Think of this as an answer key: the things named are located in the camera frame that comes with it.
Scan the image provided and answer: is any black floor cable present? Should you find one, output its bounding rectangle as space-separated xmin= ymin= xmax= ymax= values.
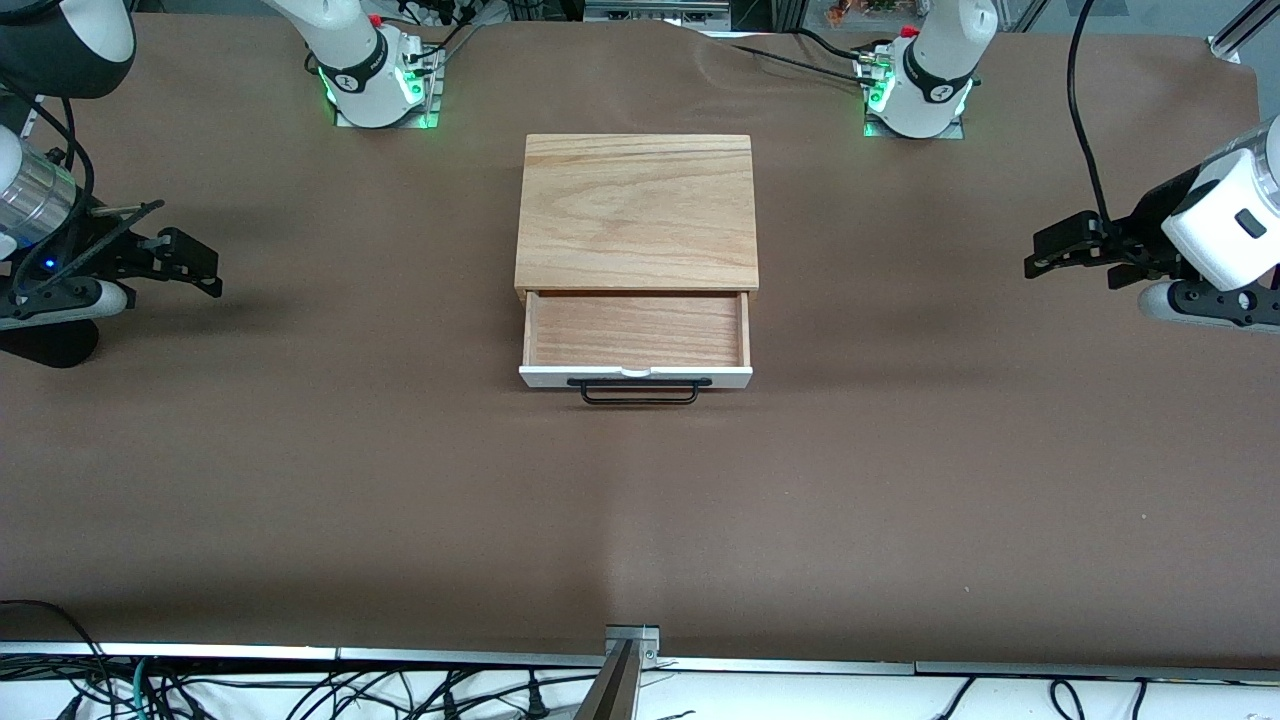
xmin=0 ymin=598 xmax=113 ymax=720

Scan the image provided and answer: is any black foam cylinder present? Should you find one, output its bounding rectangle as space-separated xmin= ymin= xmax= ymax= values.
xmin=0 ymin=320 xmax=100 ymax=369

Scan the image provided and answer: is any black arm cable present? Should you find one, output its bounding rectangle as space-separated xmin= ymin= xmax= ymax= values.
xmin=1066 ymin=0 xmax=1114 ymax=227
xmin=0 ymin=90 xmax=97 ymax=301

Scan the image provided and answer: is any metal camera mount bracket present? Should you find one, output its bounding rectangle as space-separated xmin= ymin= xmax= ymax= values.
xmin=573 ymin=624 xmax=662 ymax=720

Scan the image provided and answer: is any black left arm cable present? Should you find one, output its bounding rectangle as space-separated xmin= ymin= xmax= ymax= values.
xmin=1066 ymin=0 xmax=1114 ymax=227

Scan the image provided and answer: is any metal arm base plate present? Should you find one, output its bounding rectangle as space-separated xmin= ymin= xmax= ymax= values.
xmin=335 ymin=48 xmax=443 ymax=130
xmin=863 ymin=112 xmax=967 ymax=140

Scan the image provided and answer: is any white drawer with black handle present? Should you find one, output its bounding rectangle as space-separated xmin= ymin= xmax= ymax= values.
xmin=517 ymin=289 xmax=755 ymax=407

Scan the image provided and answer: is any black base cable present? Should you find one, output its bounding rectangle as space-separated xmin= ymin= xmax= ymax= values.
xmin=403 ymin=0 xmax=483 ymax=65
xmin=725 ymin=42 xmax=871 ymax=83
xmin=795 ymin=28 xmax=881 ymax=63

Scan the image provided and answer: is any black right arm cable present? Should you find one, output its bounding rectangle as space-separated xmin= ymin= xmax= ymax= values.
xmin=0 ymin=90 xmax=97 ymax=301

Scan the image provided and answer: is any wooden drawer cabinet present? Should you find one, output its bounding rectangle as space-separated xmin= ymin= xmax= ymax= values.
xmin=514 ymin=133 xmax=760 ymax=303

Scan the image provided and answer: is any aluminium table edge rail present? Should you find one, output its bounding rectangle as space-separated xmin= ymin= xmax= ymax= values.
xmin=0 ymin=640 xmax=1280 ymax=678

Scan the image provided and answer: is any green floor cable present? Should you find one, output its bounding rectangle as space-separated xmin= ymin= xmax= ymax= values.
xmin=126 ymin=655 xmax=155 ymax=720

